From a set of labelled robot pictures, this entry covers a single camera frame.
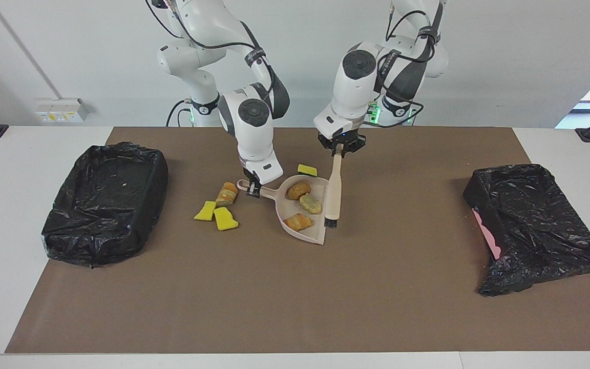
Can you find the brown bread roll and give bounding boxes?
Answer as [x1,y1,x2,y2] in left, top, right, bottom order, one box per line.
[286,181,312,200]

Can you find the pale cream bread piece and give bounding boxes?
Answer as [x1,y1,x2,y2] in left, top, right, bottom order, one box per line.
[299,194,323,215]

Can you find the crumpled black trash bag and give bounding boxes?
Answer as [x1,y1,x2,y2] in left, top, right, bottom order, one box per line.
[462,164,590,297]

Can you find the beige plastic dustpan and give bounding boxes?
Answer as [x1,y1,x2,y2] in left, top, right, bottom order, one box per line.
[237,174,330,245]

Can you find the brown table mat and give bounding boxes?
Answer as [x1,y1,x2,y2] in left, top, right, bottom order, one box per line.
[4,127,590,354]

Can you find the white wall socket box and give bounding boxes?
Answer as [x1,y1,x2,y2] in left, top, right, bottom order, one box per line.
[35,97,90,124]

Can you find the striped toy croissant piece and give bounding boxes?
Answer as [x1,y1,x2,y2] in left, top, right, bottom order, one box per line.
[216,182,238,207]
[282,213,314,232]

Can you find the pink plastic bin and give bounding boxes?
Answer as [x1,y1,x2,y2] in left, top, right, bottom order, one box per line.
[472,208,502,260]

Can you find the beige hand brush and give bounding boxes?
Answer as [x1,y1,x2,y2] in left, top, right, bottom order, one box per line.
[323,146,344,229]

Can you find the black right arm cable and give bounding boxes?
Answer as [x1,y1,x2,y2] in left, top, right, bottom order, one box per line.
[144,0,278,128]

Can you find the black bag-lined trash bin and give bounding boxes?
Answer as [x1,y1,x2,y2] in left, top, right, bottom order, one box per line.
[40,142,169,268]

